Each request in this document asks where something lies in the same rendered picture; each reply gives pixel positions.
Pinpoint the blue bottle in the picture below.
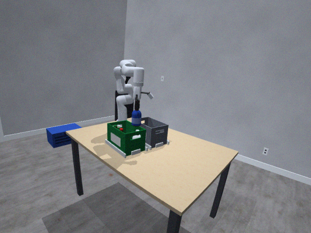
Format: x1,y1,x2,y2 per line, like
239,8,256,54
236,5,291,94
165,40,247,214
132,110,141,127

